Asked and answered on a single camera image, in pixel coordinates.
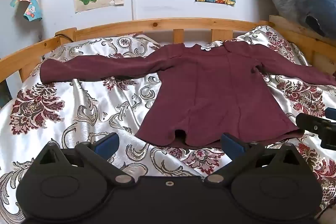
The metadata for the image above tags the maroon long-sleeve top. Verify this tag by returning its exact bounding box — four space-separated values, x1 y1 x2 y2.
40 41 335 147

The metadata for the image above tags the floral satin bedspread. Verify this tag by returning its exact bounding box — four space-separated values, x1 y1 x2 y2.
1 26 335 223

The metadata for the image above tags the black cable on bedframe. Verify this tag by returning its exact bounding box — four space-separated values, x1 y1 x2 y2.
54 33 74 44

